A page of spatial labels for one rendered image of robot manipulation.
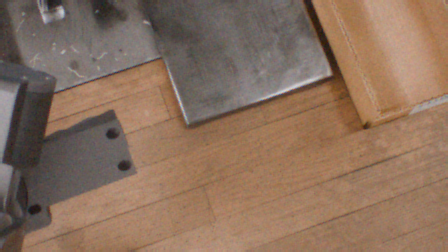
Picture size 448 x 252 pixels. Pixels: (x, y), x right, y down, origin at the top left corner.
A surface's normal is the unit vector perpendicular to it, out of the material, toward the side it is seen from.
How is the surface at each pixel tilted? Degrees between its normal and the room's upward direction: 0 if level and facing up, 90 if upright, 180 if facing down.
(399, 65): 0
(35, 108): 58
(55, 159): 29
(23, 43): 0
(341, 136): 0
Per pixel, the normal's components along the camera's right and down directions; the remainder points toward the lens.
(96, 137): 0.20, 0.22
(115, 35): 0.03, -0.25
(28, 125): 0.74, 0.30
